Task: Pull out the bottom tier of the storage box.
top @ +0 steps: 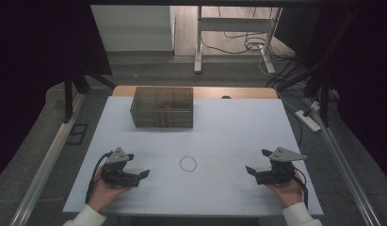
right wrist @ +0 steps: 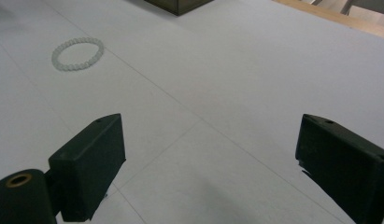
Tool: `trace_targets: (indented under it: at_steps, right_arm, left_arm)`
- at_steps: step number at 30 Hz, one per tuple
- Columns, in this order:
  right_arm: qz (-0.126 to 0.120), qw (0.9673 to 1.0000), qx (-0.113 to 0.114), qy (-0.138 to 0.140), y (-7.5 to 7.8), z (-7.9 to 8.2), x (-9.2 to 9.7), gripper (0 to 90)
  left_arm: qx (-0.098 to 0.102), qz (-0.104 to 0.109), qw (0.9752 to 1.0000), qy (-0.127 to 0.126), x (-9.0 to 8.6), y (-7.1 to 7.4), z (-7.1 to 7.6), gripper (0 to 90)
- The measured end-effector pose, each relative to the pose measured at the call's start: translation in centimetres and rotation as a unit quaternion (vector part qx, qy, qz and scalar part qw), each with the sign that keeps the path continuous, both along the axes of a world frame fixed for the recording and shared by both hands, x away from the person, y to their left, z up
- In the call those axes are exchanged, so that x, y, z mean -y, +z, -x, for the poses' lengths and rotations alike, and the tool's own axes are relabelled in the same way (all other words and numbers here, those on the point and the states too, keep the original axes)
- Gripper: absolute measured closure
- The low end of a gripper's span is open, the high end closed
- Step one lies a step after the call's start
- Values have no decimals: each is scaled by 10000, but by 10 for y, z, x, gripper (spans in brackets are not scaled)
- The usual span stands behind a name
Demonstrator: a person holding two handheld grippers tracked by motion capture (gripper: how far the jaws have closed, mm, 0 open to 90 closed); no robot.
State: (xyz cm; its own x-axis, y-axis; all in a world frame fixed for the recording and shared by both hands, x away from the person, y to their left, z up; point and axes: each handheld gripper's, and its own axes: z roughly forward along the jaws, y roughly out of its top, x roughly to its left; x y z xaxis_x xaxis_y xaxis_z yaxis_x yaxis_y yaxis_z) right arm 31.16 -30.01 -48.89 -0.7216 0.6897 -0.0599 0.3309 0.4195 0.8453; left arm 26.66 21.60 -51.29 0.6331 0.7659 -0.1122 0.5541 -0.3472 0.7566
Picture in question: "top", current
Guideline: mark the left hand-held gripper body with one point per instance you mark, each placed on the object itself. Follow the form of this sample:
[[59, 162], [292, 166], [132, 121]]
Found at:
[[119, 177]]

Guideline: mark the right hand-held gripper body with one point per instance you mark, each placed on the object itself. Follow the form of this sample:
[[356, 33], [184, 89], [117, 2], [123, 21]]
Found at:
[[276, 175]]

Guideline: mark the brown transparent drawer box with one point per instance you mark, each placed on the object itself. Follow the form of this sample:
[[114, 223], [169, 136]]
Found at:
[[163, 106]]

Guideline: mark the person's right hand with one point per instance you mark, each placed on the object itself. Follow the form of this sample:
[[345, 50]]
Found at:
[[288, 193]]

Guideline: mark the person's left hand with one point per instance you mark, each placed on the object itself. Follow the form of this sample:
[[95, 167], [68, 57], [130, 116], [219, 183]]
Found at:
[[103, 193]]

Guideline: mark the white table mat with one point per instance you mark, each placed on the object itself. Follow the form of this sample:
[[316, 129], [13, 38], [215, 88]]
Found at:
[[225, 135]]

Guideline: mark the white power strip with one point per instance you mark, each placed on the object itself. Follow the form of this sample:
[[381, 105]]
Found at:
[[308, 121]]

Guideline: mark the black round table grommet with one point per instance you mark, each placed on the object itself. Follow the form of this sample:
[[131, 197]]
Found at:
[[226, 97]]

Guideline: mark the black stand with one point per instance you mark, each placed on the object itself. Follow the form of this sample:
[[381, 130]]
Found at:
[[68, 97], [324, 103]]

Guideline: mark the white cabinet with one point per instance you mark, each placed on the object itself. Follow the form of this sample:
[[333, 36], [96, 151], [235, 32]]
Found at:
[[131, 28]]

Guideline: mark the black curtain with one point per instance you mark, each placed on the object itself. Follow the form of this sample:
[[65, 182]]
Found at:
[[31, 62], [367, 69]]

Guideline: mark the aluminium floor rail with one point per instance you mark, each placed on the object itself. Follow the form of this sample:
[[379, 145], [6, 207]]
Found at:
[[43, 172], [348, 169]]

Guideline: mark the white metal desk frame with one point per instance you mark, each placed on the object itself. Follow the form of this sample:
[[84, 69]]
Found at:
[[235, 24]]

